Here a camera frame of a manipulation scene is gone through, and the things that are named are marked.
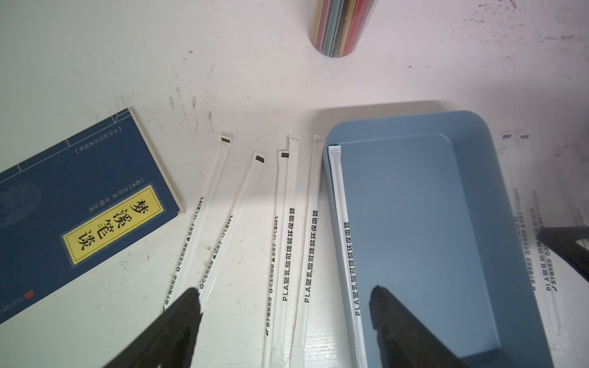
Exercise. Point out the straw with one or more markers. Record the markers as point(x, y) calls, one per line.
point(181, 272)
point(284, 251)
point(516, 157)
point(345, 258)
point(283, 156)
point(297, 358)
point(552, 302)
point(222, 245)

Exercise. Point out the blue storage tray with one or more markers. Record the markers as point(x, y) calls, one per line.
point(432, 223)

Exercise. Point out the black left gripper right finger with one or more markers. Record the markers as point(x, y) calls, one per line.
point(402, 339)

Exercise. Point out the pencil tube with blue lid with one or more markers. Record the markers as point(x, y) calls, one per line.
point(339, 24)

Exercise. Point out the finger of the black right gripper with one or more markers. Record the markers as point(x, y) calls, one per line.
point(563, 241)

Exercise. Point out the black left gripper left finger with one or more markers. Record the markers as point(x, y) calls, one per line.
point(170, 340)

